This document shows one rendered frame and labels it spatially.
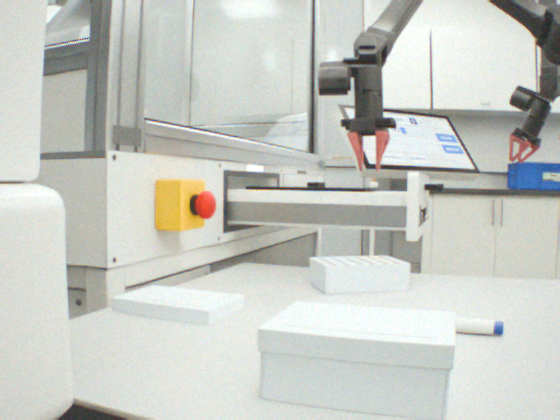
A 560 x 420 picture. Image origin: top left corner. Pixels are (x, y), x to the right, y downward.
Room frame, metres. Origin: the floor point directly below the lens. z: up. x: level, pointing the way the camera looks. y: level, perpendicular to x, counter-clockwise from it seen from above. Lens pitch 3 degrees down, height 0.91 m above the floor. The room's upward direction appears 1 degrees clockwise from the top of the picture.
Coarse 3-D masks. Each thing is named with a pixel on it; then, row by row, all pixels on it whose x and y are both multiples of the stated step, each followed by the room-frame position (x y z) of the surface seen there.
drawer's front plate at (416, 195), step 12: (408, 180) 0.80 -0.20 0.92; (420, 180) 0.84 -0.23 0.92; (408, 192) 0.80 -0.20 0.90; (420, 192) 0.85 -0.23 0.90; (408, 204) 0.80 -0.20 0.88; (420, 204) 0.85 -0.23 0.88; (408, 216) 0.80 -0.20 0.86; (408, 228) 0.80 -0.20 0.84; (420, 228) 0.87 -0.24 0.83; (408, 240) 0.81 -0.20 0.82
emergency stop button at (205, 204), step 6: (204, 192) 0.71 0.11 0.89; (210, 192) 0.71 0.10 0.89; (198, 198) 0.70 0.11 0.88; (204, 198) 0.70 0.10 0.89; (210, 198) 0.71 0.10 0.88; (198, 204) 0.70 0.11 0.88; (204, 204) 0.70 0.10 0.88; (210, 204) 0.71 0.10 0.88; (198, 210) 0.70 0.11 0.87; (204, 210) 0.70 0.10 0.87; (210, 210) 0.71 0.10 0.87; (204, 216) 0.70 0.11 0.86; (210, 216) 0.71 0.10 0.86
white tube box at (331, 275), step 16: (352, 256) 0.77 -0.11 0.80; (368, 256) 0.77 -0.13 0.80; (384, 256) 0.78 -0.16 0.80; (320, 272) 0.70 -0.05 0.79; (336, 272) 0.68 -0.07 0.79; (352, 272) 0.68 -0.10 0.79; (368, 272) 0.69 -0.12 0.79; (384, 272) 0.69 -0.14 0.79; (400, 272) 0.70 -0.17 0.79; (320, 288) 0.70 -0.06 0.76; (336, 288) 0.68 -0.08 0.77; (352, 288) 0.68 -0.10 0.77; (368, 288) 0.69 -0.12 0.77; (384, 288) 0.69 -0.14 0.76; (400, 288) 0.70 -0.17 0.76
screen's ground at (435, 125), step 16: (352, 112) 1.84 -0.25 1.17; (384, 112) 1.91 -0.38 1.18; (432, 128) 1.95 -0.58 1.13; (448, 128) 1.99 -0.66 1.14; (368, 144) 1.75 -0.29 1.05; (448, 144) 1.91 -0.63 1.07; (368, 160) 1.69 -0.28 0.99; (384, 160) 1.72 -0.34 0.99; (432, 160) 1.81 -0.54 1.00; (448, 160) 1.84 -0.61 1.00; (464, 160) 1.88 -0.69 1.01
